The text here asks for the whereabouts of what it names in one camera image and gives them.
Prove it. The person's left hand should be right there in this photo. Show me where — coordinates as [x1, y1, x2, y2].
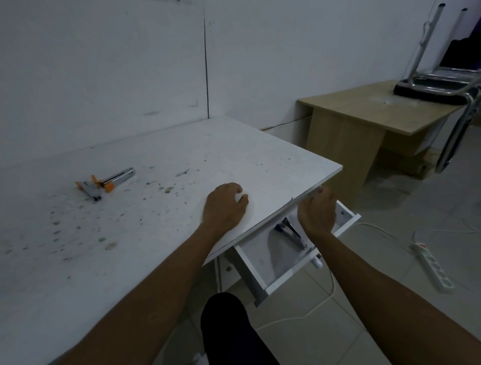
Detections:
[202, 183, 250, 236]

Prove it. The person's right hand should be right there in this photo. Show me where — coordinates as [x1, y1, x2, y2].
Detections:
[298, 185, 337, 238]

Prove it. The person's right forearm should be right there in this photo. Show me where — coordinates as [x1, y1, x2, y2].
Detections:
[308, 230, 481, 365]

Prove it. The person's left forearm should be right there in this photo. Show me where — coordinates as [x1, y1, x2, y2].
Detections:
[49, 224, 235, 365]

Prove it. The black and silver stapler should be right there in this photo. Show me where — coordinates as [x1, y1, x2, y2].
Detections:
[275, 217, 315, 252]

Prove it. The white drawer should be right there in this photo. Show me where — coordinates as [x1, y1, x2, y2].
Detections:
[233, 200, 362, 307]

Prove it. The beige wooden desk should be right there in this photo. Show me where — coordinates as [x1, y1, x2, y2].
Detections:
[296, 79, 481, 205]

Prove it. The white power strip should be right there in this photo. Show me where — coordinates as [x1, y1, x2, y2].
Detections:
[409, 241, 455, 293]

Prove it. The person's leg in dark trousers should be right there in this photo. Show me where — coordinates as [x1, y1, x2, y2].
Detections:
[200, 292, 281, 365]

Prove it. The orange and silver stapler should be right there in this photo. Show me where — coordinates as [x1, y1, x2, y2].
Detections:
[75, 167, 136, 202]

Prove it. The chrome chair with black seat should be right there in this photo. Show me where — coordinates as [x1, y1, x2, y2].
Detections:
[393, 2, 481, 174]

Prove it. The thin wall cable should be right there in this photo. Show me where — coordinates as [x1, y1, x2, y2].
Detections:
[261, 116, 313, 132]

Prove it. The white power cable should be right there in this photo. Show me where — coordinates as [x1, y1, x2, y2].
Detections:
[255, 222, 415, 332]

